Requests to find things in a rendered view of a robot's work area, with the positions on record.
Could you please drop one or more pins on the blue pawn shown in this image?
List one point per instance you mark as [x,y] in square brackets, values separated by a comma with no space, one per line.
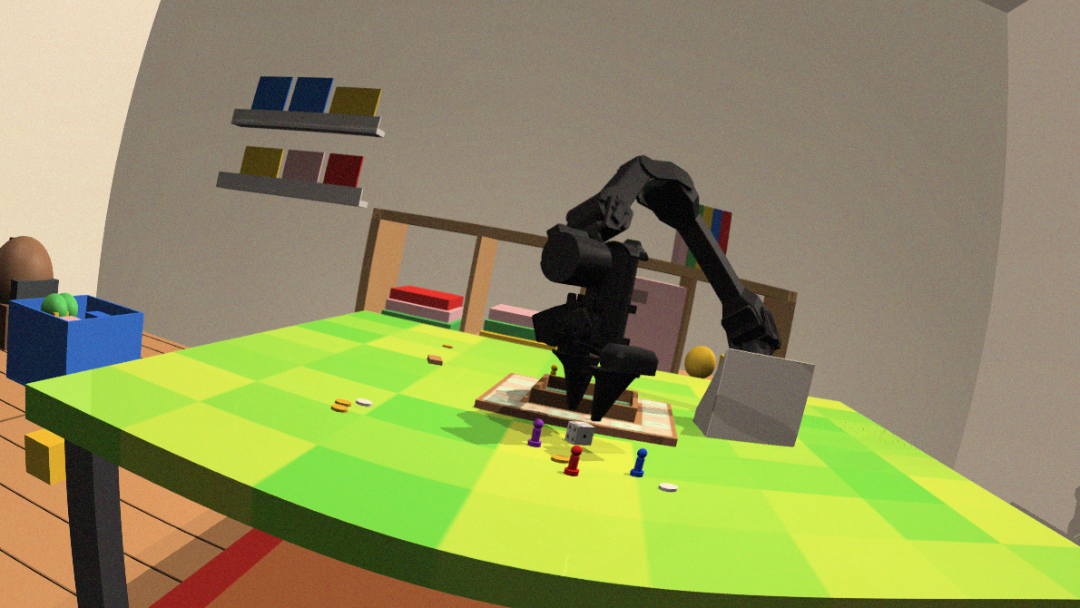
[637,471]

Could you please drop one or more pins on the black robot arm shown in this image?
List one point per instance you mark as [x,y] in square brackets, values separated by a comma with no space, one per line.
[577,254]

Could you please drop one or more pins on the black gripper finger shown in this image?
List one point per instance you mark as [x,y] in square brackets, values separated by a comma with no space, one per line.
[577,375]
[608,387]

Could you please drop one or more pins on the white die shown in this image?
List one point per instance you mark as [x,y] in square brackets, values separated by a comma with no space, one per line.
[579,433]

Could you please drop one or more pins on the red game pawn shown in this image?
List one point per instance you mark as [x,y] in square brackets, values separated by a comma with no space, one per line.
[572,469]

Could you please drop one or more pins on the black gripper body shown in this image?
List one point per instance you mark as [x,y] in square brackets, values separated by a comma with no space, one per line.
[610,345]

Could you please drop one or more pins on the purple game pawn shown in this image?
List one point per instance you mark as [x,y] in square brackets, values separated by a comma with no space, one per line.
[534,440]

